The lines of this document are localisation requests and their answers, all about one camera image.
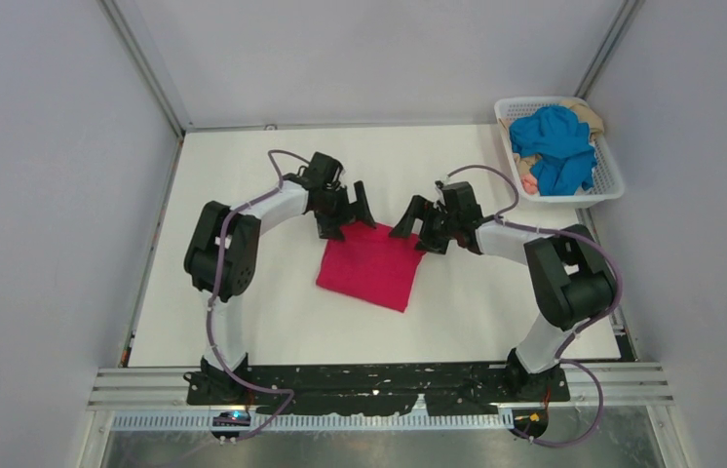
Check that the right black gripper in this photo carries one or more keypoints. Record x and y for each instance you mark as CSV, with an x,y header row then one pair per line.
x,y
418,210

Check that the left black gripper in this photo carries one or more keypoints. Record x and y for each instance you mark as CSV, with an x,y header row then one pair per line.
x,y
358,211

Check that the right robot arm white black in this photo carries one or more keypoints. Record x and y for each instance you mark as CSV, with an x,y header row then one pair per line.
x,y
572,281

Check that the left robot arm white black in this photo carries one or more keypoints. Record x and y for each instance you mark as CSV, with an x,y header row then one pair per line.
x,y
223,250

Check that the salmon pink t shirt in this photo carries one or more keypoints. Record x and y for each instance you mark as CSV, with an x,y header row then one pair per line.
x,y
530,184

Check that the beige t shirt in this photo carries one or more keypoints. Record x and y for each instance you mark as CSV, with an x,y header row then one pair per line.
x,y
509,109

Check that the blue t shirt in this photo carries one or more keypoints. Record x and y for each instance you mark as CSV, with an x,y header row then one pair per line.
x,y
567,158

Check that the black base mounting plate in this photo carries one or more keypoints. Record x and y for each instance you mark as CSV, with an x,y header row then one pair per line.
x,y
460,388

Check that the white slotted cable duct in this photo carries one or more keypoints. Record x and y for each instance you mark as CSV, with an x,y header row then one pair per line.
x,y
240,420

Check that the aluminium frame rail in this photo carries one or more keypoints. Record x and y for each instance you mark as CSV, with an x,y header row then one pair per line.
x,y
624,384

